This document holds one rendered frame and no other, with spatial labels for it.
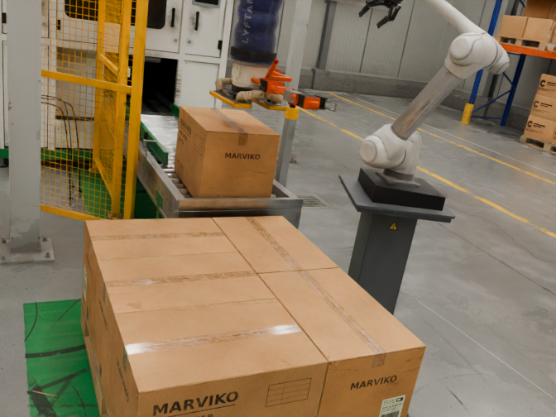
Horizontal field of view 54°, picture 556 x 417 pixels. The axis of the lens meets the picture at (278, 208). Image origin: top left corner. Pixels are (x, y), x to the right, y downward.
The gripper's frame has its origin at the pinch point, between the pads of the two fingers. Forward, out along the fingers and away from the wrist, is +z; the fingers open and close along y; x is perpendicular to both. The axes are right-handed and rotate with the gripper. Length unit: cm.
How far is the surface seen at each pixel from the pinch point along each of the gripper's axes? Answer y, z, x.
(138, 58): -83, 100, 9
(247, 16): -62, 24, -14
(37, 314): -105, 149, -130
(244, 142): -39, 63, -55
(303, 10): 113, 158, 220
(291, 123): 13, 82, -10
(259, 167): -26, 69, -62
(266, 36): -51, 25, -20
